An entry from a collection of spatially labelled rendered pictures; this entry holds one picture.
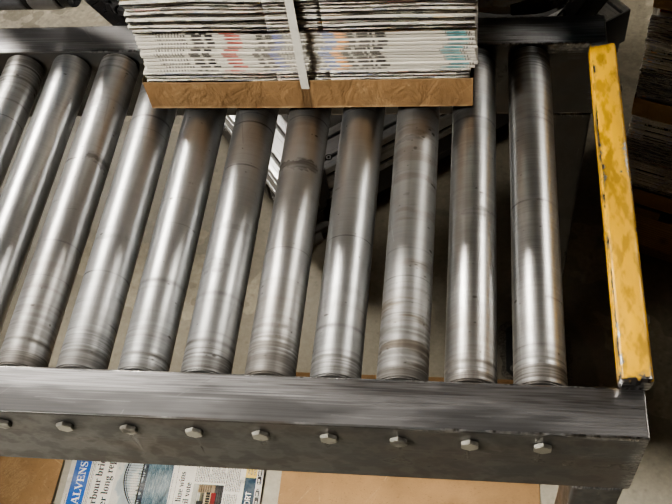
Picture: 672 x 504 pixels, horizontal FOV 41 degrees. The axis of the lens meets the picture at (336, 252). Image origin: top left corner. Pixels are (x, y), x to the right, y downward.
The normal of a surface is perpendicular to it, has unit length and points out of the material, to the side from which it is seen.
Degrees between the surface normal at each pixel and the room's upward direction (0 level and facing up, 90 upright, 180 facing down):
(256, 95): 91
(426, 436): 90
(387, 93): 90
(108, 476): 0
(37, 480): 0
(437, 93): 90
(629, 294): 0
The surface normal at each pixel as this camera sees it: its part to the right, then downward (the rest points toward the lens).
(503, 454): -0.10, 0.82
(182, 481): -0.11, -0.57
